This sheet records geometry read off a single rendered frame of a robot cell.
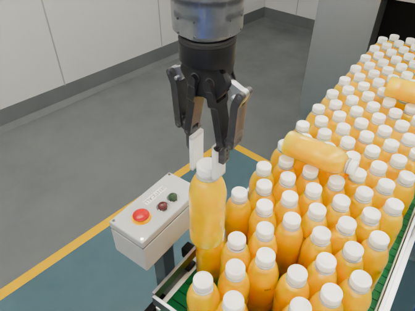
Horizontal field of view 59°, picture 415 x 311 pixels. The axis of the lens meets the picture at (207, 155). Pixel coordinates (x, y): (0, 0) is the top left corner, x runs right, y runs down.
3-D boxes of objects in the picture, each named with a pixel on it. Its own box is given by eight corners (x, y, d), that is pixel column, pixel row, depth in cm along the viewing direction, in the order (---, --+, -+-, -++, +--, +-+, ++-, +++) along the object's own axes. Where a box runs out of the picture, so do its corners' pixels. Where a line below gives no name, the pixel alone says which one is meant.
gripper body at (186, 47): (162, 32, 46) (167, 97, 52) (217, 49, 42) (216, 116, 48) (198, 16, 51) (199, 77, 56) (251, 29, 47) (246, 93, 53)
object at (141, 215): (129, 218, 79) (128, 215, 79) (141, 208, 82) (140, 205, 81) (141, 226, 78) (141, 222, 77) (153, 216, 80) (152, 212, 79)
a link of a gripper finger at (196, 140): (192, 137, 57) (188, 136, 57) (192, 171, 61) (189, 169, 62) (204, 129, 59) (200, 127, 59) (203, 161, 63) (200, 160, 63)
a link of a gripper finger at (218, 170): (222, 136, 57) (226, 138, 57) (222, 170, 61) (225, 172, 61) (211, 146, 55) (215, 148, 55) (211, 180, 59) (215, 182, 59)
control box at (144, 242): (115, 249, 85) (108, 220, 79) (171, 199, 98) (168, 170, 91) (147, 271, 81) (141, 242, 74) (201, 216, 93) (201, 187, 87)
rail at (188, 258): (152, 299, 81) (151, 292, 79) (372, 55, 181) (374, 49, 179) (155, 301, 81) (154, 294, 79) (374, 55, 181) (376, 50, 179)
